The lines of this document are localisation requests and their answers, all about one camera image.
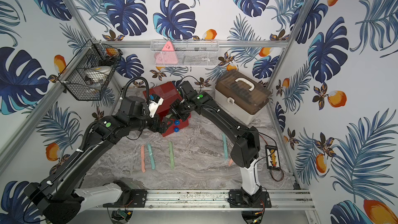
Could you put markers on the pink triangle item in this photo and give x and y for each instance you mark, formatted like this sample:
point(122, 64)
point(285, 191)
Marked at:
point(167, 56)

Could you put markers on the aluminium front rail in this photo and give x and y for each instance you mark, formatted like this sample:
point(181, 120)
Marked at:
point(186, 199)

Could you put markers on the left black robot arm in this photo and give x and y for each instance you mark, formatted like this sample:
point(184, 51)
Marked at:
point(58, 197)

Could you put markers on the clear wall shelf basket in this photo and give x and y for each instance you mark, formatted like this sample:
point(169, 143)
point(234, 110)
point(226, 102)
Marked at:
point(190, 52)

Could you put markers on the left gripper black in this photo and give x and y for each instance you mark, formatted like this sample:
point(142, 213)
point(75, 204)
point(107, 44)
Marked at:
point(158, 124)

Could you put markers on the green fruit knife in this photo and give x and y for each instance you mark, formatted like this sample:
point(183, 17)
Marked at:
point(172, 158)

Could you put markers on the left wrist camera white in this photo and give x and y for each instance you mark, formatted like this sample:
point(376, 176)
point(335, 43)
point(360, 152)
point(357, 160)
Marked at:
point(154, 102)

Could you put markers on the brown lid storage box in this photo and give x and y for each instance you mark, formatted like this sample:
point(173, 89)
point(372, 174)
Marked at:
point(241, 96)

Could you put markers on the black wire basket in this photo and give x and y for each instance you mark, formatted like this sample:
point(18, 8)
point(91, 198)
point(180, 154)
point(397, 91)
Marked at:
point(90, 55)

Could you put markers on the pink fruit knife left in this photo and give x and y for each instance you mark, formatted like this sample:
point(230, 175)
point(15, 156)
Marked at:
point(143, 159)

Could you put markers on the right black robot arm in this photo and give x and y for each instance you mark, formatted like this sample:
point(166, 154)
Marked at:
point(246, 141)

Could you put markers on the black connector board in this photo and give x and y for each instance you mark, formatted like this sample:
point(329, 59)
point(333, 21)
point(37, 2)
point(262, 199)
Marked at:
point(272, 157)

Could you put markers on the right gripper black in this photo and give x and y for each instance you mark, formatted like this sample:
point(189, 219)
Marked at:
point(172, 108)

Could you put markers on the red three-drawer cabinet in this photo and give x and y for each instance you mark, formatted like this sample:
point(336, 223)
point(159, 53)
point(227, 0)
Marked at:
point(169, 93)

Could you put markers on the white object in basket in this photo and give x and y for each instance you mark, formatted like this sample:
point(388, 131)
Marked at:
point(97, 74)

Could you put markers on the teal fruit knife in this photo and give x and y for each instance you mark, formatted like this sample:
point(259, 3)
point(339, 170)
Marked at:
point(225, 146)
point(150, 152)

